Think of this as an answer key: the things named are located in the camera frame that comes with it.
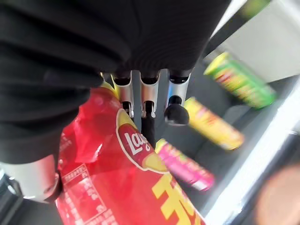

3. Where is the green chip can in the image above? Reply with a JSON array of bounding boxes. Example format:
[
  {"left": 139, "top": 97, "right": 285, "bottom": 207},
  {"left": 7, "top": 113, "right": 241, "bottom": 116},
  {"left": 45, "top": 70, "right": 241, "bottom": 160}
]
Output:
[{"left": 203, "top": 52, "right": 277, "bottom": 110}]

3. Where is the white shelf rail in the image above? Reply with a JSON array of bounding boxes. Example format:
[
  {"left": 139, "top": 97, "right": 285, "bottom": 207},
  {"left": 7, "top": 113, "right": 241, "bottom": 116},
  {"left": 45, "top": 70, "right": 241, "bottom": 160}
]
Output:
[{"left": 204, "top": 77, "right": 300, "bottom": 225}]

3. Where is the yellow chip can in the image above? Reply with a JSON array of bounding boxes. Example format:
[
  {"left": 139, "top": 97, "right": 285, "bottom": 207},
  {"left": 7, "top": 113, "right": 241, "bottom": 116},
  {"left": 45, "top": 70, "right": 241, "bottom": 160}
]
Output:
[{"left": 183, "top": 97, "right": 245, "bottom": 151}]

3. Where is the orange round object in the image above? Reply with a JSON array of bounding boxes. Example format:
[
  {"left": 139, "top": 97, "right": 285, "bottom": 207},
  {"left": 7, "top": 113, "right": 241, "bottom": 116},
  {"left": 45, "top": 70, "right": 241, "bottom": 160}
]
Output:
[{"left": 255, "top": 164, "right": 300, "bottom": 225}]

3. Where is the pink chip can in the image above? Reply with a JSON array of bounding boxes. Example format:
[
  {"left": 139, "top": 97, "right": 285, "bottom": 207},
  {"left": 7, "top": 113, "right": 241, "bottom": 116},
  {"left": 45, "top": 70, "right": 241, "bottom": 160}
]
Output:
[{"left": 154, "top": 138, "right": 215, "bottom": 192}]

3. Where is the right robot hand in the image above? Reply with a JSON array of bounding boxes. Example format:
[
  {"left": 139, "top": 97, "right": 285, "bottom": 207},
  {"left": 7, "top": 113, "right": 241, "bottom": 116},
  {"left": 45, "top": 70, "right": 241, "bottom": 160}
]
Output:
[{"left": 0, "top": 0, "right": 232, "bottom": 204}]

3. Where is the red Lay's chip bag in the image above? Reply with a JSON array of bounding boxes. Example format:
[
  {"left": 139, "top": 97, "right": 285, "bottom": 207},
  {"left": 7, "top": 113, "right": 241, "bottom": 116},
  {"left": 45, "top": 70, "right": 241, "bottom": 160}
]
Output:
[{"left": 55, "top": 74, "right": 207, "bottom": 225}]

